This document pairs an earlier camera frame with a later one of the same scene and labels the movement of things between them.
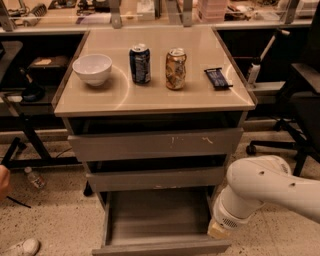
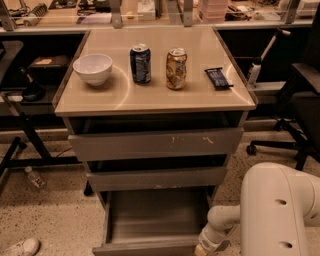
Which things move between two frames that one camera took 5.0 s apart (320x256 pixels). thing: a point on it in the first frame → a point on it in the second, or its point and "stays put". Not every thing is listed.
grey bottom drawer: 143,222 stays put
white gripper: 225,215 → 210,242
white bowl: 93,68 stays put
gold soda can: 176,68 stays put
